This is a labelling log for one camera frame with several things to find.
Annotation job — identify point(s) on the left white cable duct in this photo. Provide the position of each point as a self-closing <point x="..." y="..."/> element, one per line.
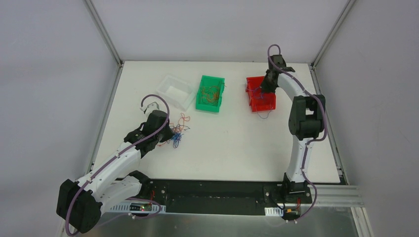
<point x="137" y="208"/>

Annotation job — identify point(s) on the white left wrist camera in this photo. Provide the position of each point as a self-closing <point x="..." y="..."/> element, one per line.
<point x="150" y="108"/>

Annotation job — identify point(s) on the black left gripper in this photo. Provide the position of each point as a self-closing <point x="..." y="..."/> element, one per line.
<point x="165" y="135"/>

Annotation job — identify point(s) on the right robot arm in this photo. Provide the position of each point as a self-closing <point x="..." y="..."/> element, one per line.
<point x="306" y="122"/>

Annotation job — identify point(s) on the left aluminium frame post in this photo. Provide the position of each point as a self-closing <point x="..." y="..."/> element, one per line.
<point x="89" y="4"/>

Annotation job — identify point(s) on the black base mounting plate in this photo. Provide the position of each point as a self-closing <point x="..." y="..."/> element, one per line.
<point x="220" y="197"/>

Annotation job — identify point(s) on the clear plastic bin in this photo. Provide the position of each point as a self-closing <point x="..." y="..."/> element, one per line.
<point x="176" y="91"/>

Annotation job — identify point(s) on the white cable duct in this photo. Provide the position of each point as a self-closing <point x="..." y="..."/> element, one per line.
<point x="137" y="208"/>
<point x="273" y="211"/>

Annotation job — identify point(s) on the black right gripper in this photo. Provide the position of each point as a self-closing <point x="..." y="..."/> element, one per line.
<point x="268" y="83"/>

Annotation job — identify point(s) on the right white cable duct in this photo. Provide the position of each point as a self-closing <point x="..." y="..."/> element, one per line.
<point x="273" y="211"/>

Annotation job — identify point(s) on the red plastic bin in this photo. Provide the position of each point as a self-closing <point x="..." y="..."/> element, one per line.
<point x="258" y="101"/>

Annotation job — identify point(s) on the aluminium frame post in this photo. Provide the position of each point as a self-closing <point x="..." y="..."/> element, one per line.
<point x="333" y="32"/>
<point x="89" y="4"/>

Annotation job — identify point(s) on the green plastic bin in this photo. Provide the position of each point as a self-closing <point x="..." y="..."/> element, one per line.
<point x="209" y="95"/>

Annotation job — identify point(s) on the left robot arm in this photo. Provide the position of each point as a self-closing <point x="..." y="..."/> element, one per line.
<point x="82" y="202"/>

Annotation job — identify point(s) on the right aluminium frame post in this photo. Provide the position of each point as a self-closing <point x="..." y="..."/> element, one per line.
<point x="333" y="32"/>

